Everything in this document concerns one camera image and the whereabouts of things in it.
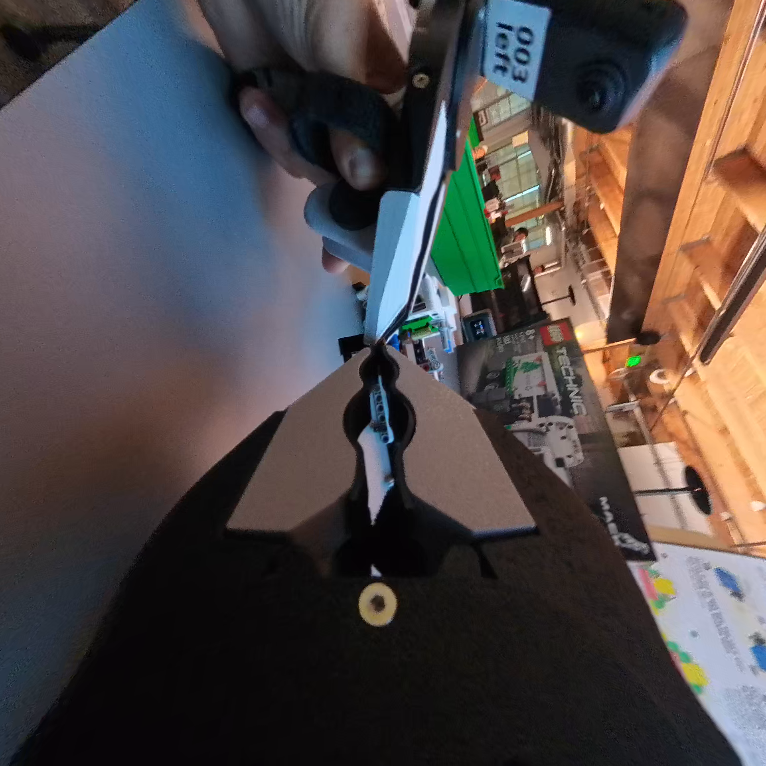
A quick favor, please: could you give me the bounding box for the colourful printed paper sheet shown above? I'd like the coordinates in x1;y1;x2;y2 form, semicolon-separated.
627;541;766;766

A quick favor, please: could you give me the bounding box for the green plastic bin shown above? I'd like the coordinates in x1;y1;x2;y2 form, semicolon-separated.
430;116;505;297

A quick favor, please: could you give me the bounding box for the grey lego beam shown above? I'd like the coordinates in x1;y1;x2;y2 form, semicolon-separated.
368;376;397;445

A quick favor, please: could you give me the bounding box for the person's left hand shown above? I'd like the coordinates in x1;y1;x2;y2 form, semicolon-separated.
197;0;420;276

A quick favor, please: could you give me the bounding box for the lego set box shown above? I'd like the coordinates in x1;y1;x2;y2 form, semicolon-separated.
456;320;657;563

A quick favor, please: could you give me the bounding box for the white table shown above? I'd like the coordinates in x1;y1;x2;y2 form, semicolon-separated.
618;442;714;533

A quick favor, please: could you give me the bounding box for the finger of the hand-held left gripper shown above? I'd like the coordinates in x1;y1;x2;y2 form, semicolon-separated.
364;102;450;347

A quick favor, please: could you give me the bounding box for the white lego piece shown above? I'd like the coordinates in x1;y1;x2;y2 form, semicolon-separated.
358;426;395;524

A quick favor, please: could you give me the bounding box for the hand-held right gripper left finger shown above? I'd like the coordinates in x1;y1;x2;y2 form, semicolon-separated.
226;347;375;563

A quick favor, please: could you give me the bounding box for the white lego truck model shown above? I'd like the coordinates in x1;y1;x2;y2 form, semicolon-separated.
392;272;464;384

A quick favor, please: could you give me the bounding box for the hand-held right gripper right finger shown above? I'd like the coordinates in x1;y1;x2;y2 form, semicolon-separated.
388;347;537;537

